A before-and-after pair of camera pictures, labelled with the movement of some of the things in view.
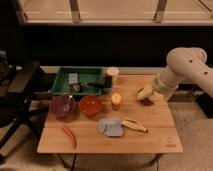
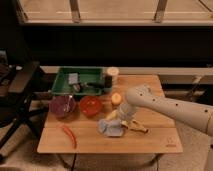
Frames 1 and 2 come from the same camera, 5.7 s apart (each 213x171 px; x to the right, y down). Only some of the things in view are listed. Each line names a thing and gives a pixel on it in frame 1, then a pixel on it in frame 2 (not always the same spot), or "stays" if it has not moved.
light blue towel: (110, 127) stays
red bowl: (90, 105) stays
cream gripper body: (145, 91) -> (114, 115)
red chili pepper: (69, 132) stays
